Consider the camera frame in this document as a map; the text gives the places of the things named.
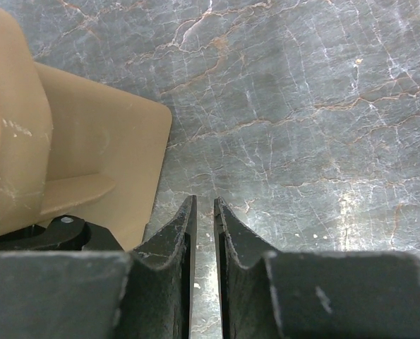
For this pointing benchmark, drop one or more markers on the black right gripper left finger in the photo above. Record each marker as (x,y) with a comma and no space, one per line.
(72,279)

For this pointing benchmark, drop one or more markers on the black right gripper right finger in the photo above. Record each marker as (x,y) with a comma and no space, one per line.
(268,293)

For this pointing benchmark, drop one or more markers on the tan plastic toolbox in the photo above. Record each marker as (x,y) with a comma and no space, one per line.
(69,145)

